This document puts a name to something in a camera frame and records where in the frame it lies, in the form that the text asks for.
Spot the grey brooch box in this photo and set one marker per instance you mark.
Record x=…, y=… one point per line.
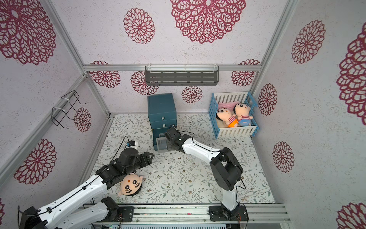
x=161, y=143

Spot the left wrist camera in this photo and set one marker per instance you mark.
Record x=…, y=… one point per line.
x=131, y=144

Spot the plush doll orange pants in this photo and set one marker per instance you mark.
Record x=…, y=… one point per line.
x=227, y=117

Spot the teal drawer cabinet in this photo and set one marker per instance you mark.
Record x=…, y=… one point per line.
x=161, y=113

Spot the grey wall shelf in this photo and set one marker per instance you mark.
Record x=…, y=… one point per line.
x=182, y=76

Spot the plush doll blue pants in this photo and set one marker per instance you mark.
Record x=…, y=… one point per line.
x=242, y=112

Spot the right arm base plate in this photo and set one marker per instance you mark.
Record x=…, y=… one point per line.
x=221, y=213

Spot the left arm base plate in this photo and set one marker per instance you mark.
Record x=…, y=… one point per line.
x=122, y=214

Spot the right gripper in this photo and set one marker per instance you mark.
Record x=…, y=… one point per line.
x=169, y=134

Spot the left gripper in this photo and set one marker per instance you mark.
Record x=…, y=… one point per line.
x=145, y=159

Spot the black wire rack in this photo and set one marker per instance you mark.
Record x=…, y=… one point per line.
x=58, y=114

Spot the blue white toy crib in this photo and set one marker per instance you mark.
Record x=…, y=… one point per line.
x=229, y=101

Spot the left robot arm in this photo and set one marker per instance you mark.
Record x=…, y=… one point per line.
x=63, y=213

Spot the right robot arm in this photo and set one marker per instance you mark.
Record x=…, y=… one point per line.
x=226, y=169

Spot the large plush doll head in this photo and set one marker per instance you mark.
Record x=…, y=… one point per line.
x=131, y=185

